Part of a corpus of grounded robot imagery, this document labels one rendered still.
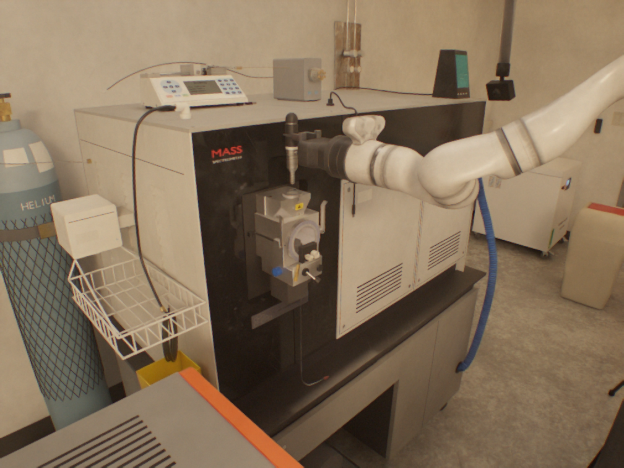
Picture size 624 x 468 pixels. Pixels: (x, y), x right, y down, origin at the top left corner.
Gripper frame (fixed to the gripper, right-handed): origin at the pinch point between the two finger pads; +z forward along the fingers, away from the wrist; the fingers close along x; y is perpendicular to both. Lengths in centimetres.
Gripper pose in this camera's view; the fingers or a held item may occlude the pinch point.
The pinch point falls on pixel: (288, 134)
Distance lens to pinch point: 84.8
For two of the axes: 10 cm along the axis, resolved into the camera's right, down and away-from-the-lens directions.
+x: 7.1, -2.6, 6.5
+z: -7.0, -2.7, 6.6
